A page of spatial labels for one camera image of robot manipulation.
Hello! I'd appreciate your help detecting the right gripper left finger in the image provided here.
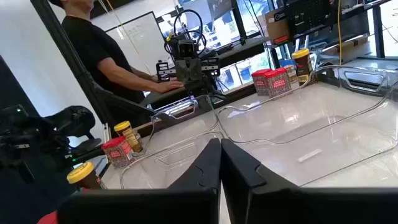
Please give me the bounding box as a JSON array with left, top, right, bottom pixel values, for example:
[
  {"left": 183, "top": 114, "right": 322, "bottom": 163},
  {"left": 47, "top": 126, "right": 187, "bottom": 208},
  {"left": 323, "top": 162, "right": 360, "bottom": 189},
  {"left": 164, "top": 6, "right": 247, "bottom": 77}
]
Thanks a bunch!
[{"left": 57, "top": 138, "right": 222, "bottom": 224}]

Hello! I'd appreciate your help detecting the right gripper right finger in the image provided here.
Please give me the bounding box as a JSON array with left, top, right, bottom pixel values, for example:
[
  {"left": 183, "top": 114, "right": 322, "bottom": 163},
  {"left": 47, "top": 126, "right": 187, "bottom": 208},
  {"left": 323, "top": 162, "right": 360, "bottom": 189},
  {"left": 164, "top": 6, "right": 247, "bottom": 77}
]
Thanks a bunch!
[{"left": 220, "top": 138, "right": 398, "bottom": 224}]

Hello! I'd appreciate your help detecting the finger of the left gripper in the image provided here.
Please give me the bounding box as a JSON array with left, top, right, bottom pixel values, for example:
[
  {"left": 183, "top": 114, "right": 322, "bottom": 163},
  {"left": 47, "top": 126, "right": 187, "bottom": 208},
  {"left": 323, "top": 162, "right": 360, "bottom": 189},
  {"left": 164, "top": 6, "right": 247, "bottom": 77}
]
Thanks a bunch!
[
  {"left": 201, "top": 57, "right": 222, "bottom": 77},
  {"left": 155, "top": 61, "right": 177, "bottom": 82}
]

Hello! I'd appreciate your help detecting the yellow-lidded dark spice jar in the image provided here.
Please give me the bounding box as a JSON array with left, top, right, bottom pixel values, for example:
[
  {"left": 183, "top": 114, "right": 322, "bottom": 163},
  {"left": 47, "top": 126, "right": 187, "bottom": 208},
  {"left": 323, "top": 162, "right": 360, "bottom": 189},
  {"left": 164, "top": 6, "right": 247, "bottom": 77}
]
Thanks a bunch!
[
  {"left": 66, "top": 161, "right": 107, "bottom": 191},
  {"left": 113, "top": 120, "right": 144, "bottom": 154},
  {"left": 291, "top": 48, "right": 314, "bottom": 87}
]

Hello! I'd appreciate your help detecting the whiteboard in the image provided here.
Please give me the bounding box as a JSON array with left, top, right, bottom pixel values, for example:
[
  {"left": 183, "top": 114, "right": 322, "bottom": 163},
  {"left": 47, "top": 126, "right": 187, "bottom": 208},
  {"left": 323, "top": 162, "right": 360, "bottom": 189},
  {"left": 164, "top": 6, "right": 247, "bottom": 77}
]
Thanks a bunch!
[{"left": 104, "top": 11, "right": 170, "bottom": 75}]

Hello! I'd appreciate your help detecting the person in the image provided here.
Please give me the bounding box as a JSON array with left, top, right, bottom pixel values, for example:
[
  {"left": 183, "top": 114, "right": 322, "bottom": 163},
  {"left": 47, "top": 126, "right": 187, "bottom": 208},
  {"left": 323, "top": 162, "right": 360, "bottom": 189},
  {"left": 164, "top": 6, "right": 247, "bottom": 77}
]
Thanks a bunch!
[{"left": 48, "top": 0, "right": 186, "bottom": 105}]

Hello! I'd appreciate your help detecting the cardboard box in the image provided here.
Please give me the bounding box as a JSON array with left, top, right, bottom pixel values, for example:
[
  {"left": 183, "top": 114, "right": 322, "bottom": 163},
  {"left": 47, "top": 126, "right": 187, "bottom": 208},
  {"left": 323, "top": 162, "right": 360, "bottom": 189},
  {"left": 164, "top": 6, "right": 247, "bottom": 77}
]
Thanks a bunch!
[{"left": 264, "top": 7, "right": 292, "bottom": 46}]

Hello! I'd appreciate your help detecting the cork-stoppered glass spice jar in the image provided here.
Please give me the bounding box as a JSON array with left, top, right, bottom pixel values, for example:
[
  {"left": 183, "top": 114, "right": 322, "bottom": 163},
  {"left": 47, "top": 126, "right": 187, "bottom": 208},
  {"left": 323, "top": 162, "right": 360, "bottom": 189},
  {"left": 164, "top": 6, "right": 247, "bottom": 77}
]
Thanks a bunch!
[{"left": 281, "top": 62, "right": 299, "bottom": 84}]

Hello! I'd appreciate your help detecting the black office chair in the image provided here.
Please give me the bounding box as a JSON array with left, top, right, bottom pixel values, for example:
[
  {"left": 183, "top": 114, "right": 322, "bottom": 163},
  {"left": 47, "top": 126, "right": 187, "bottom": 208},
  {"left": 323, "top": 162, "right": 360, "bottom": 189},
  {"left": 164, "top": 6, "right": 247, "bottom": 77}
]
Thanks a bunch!
[{"left": 0, "top": 104, "right": 105, "bottom": 194}]

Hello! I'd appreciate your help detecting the black equipment rack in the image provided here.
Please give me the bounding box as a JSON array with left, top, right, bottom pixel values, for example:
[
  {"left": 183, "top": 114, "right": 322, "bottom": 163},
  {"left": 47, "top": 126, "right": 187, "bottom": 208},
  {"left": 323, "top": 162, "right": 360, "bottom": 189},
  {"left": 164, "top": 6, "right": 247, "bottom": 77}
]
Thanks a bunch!
[{"left": 284, "top": 0, "right": 398, "bottom": 60}]

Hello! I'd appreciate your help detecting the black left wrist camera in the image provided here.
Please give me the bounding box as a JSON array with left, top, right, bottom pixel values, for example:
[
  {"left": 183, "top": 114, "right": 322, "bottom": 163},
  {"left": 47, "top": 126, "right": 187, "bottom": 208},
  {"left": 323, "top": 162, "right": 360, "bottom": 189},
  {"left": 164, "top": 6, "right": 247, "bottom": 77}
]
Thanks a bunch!
[{"left": 177, "top": 39, "right": 200, "bottom": 59}]

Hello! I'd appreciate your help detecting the black rig frame post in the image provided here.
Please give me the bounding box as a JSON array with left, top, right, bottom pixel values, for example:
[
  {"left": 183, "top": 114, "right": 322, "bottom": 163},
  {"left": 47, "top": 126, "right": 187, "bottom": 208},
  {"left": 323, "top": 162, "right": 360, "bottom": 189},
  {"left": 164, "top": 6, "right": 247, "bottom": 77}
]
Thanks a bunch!
[{"left": 30, "top": 0, "right": 108, "bottom": 125}]

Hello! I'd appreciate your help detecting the yellow hanging cable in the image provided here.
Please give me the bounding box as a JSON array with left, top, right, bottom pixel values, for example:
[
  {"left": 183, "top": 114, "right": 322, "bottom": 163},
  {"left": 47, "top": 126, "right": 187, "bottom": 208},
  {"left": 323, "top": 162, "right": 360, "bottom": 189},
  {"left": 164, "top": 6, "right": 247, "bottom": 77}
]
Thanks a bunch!
[{"left": 336, "top": 0, "right": 343, "bottom": 65}]

